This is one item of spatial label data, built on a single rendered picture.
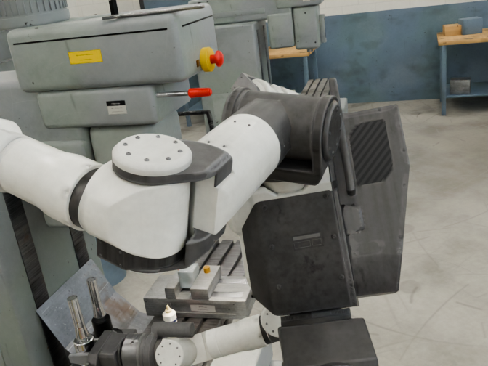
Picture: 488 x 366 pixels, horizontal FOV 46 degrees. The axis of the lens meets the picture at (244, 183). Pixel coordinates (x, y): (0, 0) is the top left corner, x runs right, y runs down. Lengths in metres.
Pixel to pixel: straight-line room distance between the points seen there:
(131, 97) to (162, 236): 0.88
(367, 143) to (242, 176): 0.35
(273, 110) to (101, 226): 0.29
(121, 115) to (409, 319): 2.38
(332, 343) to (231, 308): 1.02
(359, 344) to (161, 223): 0.40
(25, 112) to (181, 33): 0.50
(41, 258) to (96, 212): 1.30
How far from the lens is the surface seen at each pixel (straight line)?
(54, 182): 0.59
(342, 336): 0.87
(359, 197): 0.90
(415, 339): 3.29
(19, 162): 0.63
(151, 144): 0.57
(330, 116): 0.76
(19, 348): 1.87
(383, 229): 0.89
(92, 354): 1.39
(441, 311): 3.51
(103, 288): 2.06
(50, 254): 1.89
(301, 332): 0.87
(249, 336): 1.28
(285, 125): 0.74
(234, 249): 2.28
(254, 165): 0.65
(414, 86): 8.04
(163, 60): 1.36
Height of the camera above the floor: 1.97
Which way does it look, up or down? 21 degrees down
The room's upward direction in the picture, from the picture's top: 8 degrees counter-clockwise
